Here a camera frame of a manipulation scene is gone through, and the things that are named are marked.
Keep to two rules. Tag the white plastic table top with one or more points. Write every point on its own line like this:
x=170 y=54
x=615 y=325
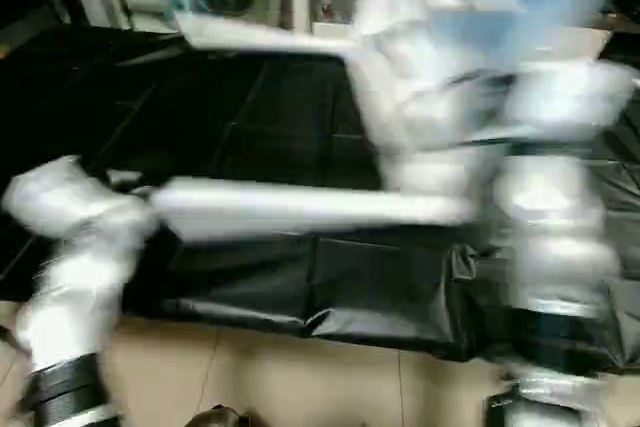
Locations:
x=430 y=77

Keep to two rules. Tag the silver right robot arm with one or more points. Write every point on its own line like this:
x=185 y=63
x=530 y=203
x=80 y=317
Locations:
x=555 y=247

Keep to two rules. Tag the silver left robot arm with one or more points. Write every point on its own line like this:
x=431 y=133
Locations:
x=75 y=297

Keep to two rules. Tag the black table mat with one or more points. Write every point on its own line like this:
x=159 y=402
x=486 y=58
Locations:
x=250 y=117

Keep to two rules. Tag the grey left robot foot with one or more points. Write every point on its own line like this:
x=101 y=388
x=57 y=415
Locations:
x=218 y=417

